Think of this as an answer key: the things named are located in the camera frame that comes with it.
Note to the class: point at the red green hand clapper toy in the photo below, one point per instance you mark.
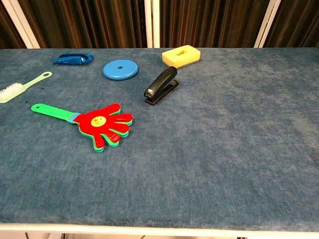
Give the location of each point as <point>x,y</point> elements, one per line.
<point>104,122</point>

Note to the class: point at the dark blue table mat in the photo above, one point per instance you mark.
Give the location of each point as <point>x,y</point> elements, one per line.
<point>199,149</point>

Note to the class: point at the black stapler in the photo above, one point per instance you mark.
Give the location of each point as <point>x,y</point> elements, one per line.
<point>159,82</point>

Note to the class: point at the yellow sponge block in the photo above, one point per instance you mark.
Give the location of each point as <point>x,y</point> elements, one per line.
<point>169,59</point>

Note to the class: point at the blue round disc with hole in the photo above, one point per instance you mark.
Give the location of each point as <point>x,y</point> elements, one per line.
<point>112,71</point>

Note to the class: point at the blue plastic wrapper packet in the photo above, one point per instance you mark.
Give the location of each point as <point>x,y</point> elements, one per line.
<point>72,59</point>

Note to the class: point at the white frame post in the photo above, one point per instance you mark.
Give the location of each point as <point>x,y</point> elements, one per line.
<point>22,25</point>
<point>148,25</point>
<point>268,25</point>

